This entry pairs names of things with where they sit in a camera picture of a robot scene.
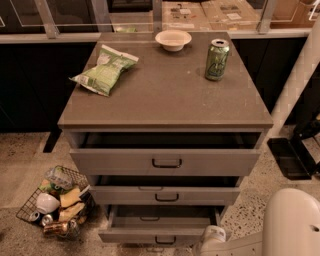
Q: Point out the green soda can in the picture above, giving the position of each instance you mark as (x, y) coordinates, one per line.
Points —
(218, 52)

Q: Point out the clear plastic bottle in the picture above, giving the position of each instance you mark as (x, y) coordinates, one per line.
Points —
(58, 178)

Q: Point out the cardboard box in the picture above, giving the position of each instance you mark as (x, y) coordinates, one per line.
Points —
(209, 15)

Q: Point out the white bowl on cabinet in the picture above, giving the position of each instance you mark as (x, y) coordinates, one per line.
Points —
(173, 40)

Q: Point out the black wire basket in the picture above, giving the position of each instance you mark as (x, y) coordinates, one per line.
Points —
(60, 204)

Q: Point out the grey bottom drawer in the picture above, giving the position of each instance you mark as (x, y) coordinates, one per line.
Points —
(159, 225)

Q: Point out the yellow sponge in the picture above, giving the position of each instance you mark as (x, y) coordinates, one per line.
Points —
(70, 198)

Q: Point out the silver can in basket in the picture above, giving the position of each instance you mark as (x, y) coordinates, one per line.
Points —
(46, 219)

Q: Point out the grey drawer cabinet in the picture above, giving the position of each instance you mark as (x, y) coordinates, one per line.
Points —
(168, 92)

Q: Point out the white bowl in basket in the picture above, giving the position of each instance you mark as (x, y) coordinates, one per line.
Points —
(46, 203)

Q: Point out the grey middle drawer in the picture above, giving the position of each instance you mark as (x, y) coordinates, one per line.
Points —
(166, 190)

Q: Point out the grey drawer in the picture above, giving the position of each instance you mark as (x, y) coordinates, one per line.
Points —
(166, 190)
(166, 154)
(159, 225)

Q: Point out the brown snack bag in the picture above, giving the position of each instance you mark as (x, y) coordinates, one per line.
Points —
(63, 229)

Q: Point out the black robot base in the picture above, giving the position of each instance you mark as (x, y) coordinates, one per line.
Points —
(299, 157)

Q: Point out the grey top drawer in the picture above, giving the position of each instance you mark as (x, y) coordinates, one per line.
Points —
(166, 154)

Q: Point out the green chip bag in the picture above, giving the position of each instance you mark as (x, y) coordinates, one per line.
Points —
(110, 64)

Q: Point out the blue silver can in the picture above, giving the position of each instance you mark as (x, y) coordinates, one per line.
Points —
(35, 217)

